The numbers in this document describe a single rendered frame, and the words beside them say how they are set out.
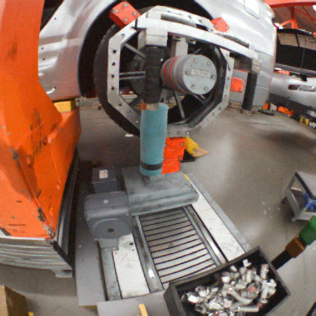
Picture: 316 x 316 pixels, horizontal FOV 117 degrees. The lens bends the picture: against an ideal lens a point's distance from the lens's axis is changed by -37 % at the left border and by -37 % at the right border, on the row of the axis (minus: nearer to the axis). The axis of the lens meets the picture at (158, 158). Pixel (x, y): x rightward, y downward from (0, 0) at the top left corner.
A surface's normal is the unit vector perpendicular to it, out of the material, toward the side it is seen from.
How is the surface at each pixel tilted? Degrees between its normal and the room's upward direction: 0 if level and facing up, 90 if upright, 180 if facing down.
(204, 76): 90
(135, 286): 0
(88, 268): 0
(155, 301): 0
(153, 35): 90
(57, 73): 90
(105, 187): 90
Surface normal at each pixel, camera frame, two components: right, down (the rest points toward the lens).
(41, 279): 0.07, -0.87
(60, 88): 0.31, 0.49
